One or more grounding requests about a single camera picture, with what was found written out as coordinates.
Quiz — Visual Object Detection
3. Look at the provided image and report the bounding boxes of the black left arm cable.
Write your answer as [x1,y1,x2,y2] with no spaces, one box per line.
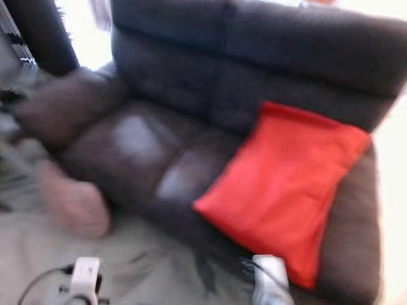
[18,265,74,305]

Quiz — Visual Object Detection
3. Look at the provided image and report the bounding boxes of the red pillow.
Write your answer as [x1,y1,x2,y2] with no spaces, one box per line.
[193,100,373,290]

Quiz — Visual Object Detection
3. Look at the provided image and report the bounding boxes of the dark wooden door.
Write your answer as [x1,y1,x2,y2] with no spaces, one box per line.
[6,0,80,77]

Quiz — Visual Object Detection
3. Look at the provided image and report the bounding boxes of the pink pillow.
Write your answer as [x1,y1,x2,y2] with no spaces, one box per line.
[36,159,111,239]

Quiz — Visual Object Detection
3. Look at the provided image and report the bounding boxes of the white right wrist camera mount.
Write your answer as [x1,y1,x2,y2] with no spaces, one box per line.
[251,254,290,305]

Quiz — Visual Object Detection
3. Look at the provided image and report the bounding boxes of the brown suede two-seat sofa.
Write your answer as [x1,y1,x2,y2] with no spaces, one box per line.
[13,0,398,305]

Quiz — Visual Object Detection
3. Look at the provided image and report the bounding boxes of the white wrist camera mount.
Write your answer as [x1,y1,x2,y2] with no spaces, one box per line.
[70,256,102,305]
[251,254,290,305]

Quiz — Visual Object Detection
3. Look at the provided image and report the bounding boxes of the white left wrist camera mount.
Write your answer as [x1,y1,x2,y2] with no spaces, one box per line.
[70,256,102,305]

